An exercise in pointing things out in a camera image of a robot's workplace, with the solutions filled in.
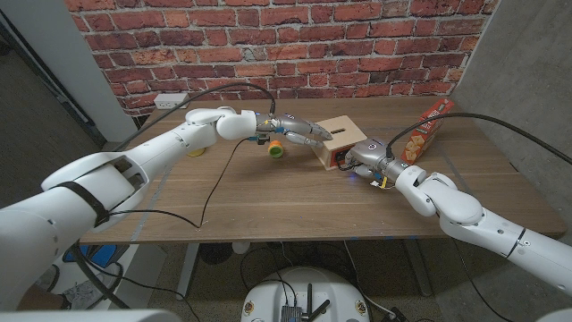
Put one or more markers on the black band on right arm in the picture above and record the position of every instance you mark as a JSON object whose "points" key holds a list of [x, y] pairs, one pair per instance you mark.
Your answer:
{"points": [[516, 243]]}

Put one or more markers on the black antenna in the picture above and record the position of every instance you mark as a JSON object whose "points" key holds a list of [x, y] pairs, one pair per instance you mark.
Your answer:
{"points": [[322, 310], [309, 297]]}

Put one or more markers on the wooden box with slot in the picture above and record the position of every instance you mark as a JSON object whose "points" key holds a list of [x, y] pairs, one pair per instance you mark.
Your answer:
{"points": [[346, 139]]}

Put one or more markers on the white power outlet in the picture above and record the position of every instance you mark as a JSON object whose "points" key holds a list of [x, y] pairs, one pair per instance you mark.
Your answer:
{"points": [[170, 101]]}

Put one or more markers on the white table leg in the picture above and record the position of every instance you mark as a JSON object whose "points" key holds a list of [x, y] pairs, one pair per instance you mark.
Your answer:
{"points": [[187, 273]]}

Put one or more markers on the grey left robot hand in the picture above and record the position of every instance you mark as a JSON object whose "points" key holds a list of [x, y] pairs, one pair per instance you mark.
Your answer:
{"points": [[295, 124]]}

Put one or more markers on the black power strip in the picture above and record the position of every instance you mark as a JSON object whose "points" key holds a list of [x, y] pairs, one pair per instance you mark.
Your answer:
{"points": [[397, 315]]}

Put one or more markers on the grey tape strip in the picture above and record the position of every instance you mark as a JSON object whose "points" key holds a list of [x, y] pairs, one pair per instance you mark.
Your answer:
{"points": [[144, 222], [443, 157]]}

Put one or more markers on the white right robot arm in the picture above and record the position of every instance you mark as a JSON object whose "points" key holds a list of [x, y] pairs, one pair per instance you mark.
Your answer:
{"points": [[456, 203]]}

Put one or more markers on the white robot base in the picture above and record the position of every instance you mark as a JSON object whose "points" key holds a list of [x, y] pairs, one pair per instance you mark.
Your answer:
{"points": [[330, 286]]}

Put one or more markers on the red brick printed backdrop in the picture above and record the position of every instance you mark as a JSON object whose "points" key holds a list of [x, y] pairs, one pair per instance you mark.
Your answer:
{"points": [[290, 44]]}

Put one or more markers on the red cracker package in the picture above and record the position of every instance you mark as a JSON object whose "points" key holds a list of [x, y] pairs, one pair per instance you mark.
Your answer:
{"points": [[424, 134]]}

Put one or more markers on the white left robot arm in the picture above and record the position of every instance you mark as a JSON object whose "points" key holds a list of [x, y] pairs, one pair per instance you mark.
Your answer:
{"points": [[156, 152]]}

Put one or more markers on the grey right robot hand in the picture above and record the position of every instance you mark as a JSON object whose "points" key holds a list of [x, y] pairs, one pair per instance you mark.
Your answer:
{"points": [[371, 151]]}

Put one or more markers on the small grey computer box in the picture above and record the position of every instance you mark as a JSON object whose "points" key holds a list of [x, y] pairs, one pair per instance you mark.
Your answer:
{"points": [[291, 314]]}

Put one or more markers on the blue and white object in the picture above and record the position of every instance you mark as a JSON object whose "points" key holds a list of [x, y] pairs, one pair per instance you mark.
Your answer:
{"points": [[105, 255]]}

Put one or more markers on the yellow disc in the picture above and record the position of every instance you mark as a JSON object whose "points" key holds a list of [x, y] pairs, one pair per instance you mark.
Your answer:
{"points": [[196, 153]]}

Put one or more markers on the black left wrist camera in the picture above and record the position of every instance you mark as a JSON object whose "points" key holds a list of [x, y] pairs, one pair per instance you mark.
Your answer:
{"points": [[263, 139]]}

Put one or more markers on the grey table leg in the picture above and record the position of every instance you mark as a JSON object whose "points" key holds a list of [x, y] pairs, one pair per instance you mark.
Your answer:
{"points": [[418, 268]]}

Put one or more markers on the wooden drawer with red front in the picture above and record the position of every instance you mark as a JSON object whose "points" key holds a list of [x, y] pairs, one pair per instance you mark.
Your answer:
{"points": [[335, 155]]}

